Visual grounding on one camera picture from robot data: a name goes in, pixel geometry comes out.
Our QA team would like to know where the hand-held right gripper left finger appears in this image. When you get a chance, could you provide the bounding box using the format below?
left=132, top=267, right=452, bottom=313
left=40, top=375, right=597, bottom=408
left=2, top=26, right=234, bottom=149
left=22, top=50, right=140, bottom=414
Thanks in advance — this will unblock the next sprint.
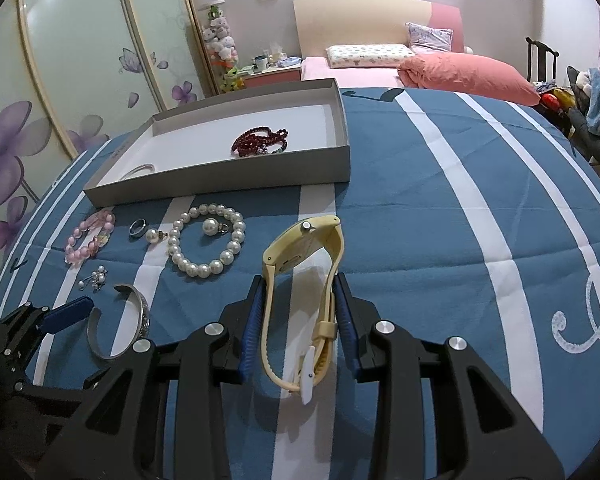
left=35, top=275, right=271, bottom=480

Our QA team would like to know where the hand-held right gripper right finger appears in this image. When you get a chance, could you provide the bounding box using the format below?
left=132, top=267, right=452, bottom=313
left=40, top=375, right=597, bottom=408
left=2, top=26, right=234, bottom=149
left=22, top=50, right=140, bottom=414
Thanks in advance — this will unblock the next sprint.
left=332, top=272, right=566, bottom=480

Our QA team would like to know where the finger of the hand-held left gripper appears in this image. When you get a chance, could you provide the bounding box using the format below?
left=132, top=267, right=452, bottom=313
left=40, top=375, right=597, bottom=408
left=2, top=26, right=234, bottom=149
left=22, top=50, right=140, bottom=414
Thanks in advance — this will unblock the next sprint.
left=0, top=296, right=95, bottom=391

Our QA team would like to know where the pink bead bracelet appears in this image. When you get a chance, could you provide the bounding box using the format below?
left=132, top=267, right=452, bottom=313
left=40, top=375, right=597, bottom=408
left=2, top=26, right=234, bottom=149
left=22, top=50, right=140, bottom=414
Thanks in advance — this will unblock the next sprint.
left=64, top=210, right=116, bottom=266

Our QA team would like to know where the silver cuff bangle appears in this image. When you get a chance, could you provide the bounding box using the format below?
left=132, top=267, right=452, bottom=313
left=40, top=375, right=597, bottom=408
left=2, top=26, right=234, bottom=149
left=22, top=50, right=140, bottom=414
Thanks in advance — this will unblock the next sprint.
left=86, top=283, right=151, bottom=361

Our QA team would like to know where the yellow wrist watch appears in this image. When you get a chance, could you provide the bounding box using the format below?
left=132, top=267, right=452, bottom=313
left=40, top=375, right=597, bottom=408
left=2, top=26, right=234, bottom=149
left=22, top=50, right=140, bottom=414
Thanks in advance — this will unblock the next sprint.
left=261, top=215, right=343, bottom=405

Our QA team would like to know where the white pearl bracelet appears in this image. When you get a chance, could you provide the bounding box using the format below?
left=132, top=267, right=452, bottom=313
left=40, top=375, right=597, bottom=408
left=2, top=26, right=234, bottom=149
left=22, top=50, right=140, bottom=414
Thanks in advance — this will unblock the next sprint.
left=166, top=203, right=247, bottom=278

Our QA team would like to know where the grey cardboard box tray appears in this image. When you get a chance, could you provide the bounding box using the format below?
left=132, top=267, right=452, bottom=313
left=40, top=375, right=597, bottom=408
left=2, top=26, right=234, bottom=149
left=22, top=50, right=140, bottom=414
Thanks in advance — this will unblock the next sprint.
left=82, top=78, right=352, bottom=209

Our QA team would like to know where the pearl cluster brooch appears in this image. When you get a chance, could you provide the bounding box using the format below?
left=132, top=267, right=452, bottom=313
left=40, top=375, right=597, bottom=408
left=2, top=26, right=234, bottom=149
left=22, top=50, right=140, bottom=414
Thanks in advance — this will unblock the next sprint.
left=77, top=266, right=108, bottom=292

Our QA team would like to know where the thin silver bangle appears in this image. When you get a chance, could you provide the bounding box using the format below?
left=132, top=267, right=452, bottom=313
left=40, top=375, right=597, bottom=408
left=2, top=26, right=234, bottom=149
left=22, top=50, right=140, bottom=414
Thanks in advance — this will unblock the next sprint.
left=120, top=162, right=156, bottom=180

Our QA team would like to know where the pink cream nightstand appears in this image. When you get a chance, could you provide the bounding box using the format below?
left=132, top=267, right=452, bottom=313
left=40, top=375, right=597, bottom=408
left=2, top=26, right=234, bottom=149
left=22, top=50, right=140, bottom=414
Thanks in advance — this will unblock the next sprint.
left=242, top=62, right=302, bottom=92

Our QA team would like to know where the floral sliding door wardrobe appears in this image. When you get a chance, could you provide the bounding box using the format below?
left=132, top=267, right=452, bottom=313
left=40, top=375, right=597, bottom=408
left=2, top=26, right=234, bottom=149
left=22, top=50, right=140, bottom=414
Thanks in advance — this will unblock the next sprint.
left=0, top=0, right=211, bottom=251

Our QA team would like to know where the white patterned pillow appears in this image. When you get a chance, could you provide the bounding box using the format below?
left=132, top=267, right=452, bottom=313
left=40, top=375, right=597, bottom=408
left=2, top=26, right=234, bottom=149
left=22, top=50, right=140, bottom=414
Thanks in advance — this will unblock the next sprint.
left=326, top=44, right=417, bottom=69

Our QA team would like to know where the folded pink quilt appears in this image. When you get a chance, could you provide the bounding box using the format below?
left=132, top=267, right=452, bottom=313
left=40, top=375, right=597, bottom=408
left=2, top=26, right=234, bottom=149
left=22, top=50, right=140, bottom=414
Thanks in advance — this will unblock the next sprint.
left=397, top=52, right=541, bottom=107

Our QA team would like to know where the plush toy column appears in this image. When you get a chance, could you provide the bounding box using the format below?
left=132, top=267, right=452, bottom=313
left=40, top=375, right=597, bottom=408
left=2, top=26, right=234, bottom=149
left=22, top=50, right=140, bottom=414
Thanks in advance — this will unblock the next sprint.
left=200, top=1, right=241, bottom=93

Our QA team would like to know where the purple floral pillow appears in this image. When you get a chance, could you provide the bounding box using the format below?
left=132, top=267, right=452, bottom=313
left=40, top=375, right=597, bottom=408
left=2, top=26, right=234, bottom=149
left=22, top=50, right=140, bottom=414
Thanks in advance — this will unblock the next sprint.
left=406, top=22, right=454, bottom=53

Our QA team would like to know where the bed with cream pink headboard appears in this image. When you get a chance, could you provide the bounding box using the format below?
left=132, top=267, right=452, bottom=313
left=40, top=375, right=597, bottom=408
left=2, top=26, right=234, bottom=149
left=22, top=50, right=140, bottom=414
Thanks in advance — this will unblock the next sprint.
left=293, top=0, right=481, bottom=91

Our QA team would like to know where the dark wooden chair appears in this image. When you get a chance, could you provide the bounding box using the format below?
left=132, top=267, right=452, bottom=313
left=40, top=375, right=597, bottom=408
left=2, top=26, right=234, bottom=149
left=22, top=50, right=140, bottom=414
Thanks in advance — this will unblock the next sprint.
left=525, top=36, right=561, bottom=83

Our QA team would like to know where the dark red bead bracelet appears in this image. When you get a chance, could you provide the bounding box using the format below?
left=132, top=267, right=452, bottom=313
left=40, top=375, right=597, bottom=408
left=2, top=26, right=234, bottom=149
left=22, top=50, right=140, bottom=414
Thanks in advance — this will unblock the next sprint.
left=231, top=128, right=289, bottom=158

